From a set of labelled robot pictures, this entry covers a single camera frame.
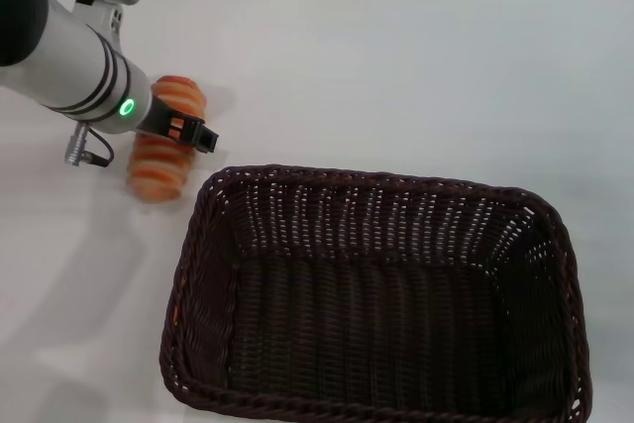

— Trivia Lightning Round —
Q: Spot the orange striped bread loaf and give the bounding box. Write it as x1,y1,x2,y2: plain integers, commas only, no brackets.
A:
126,74,209,204

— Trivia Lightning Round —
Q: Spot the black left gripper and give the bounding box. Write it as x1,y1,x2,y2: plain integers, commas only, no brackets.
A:
134,95,220,155

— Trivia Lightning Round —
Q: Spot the dark brown woven basket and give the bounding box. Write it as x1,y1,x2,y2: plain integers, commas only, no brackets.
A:
158,163,594,423

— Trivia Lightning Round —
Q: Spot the left arm cable with connector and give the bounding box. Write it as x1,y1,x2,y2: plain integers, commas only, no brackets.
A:
63,123,113,166

